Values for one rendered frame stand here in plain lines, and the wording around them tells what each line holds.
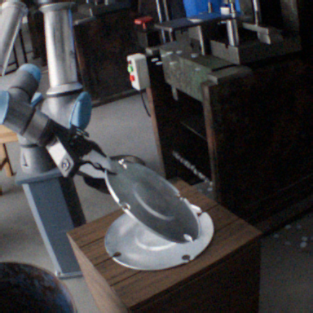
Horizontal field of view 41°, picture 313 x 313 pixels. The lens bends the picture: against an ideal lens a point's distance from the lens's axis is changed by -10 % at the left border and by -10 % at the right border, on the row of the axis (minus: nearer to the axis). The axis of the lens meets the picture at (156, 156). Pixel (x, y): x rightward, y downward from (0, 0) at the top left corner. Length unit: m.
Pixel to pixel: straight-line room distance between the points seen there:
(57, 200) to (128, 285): 0.50
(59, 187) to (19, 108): 0.47
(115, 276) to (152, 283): 0.10
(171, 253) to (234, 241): 0.16
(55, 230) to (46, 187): 0.17
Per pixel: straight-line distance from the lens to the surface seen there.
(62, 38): 1.31
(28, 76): 1.10
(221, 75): 1.36
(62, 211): 1.48
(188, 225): 1.14
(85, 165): 1.08
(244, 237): 1.14
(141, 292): 1.03
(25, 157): 1.43
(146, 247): 1.15
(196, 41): 1.58
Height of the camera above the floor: 1.08
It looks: 28 degrees down
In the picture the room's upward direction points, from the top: 10 degrees counter-clockwise
